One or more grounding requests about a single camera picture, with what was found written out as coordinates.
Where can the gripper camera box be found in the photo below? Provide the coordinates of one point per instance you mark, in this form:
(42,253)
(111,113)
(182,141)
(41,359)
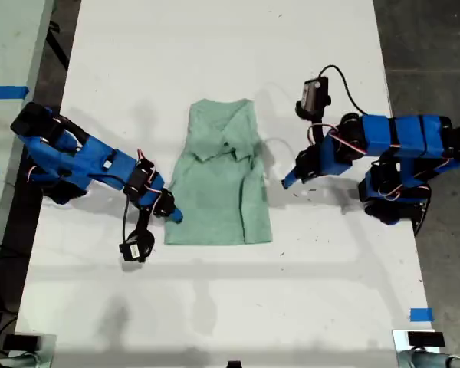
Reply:
(312,92)
(132,251)

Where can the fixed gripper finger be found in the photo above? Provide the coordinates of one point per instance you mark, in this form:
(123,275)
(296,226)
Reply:
(179,215)
(293,181)

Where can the small black object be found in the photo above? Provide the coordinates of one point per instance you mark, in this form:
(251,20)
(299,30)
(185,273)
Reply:
(234,364)

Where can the pale green T-shirt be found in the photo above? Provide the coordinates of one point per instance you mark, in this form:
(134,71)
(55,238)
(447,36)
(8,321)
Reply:
(211,199)

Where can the blue tape square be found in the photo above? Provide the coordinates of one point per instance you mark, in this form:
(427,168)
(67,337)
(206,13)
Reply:
(421,315)

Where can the camera black stalk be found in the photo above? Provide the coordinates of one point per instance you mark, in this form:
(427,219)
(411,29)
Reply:
(142,222)
(316,126)

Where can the black stand leg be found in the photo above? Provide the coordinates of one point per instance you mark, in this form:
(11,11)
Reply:
(59,46)

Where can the black arm base clamp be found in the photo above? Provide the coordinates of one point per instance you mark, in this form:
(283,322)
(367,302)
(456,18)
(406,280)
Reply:
(419,226)

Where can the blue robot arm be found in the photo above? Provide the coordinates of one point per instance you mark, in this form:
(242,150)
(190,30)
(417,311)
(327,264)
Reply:
(96,157)
(379,134)

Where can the pale side table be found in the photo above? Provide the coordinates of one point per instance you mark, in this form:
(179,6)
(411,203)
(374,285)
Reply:
(7,46)

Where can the long blue tape strip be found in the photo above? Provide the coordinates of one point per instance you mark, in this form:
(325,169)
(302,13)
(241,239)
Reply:
(4,92)

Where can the pale grey tube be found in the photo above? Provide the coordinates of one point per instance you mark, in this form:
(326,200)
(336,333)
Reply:
(15,362)
(425,360)

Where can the small black box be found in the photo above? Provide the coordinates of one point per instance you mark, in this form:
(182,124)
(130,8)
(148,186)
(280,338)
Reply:
(23,342)
(425,339)

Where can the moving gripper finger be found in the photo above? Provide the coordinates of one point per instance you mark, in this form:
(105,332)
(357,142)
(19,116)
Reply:
(171,217)
(287,179)

